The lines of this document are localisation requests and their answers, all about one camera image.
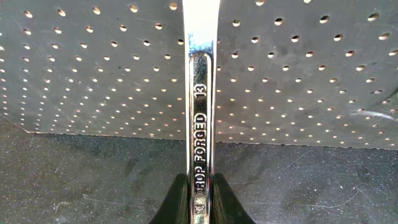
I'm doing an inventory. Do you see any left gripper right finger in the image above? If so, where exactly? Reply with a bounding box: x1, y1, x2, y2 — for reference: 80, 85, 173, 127
211, 172, 257, 224

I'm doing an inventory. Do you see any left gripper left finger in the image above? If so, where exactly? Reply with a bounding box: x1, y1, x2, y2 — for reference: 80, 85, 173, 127
149, 172, 191, 224

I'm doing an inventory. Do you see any wrench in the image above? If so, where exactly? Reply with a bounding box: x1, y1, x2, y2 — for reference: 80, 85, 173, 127
181, 0, 222, 224

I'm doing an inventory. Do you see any black pegboard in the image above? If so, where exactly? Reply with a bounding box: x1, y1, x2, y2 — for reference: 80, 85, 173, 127
0, 0, 398, 151

